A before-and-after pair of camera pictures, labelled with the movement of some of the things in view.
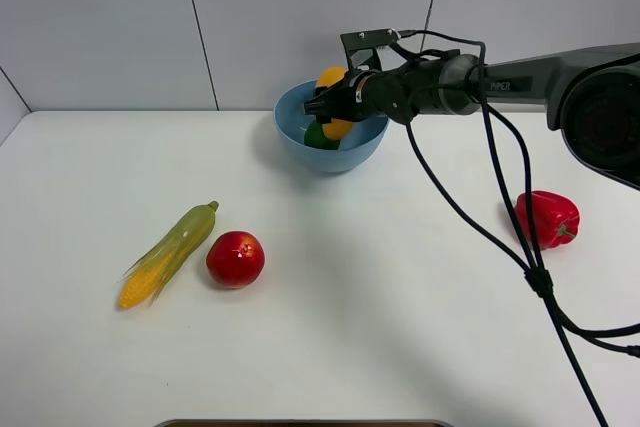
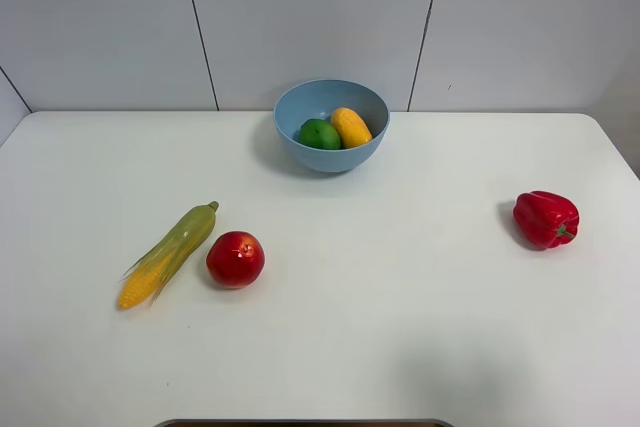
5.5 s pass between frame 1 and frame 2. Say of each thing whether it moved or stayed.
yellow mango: moved
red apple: stayed
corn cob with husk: stayed
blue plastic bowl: stayed
